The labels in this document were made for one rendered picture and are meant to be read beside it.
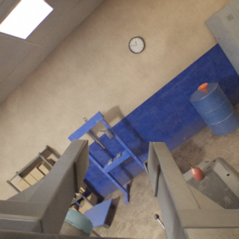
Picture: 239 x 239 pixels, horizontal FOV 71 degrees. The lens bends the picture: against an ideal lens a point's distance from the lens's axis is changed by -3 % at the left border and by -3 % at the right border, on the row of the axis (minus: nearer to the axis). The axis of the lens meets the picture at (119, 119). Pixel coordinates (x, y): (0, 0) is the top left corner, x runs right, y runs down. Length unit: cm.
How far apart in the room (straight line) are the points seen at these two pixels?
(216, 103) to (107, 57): 226
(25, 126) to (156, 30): 357
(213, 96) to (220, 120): 49
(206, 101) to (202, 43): 128
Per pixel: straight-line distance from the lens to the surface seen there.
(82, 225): 60
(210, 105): 344
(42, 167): 437
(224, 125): 366
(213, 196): 107
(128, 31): 383
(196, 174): 113
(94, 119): 340
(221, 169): 116
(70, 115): 406
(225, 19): 375
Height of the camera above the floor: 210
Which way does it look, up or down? 11 degrees down
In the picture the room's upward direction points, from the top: 41 degrees counter-clockwise
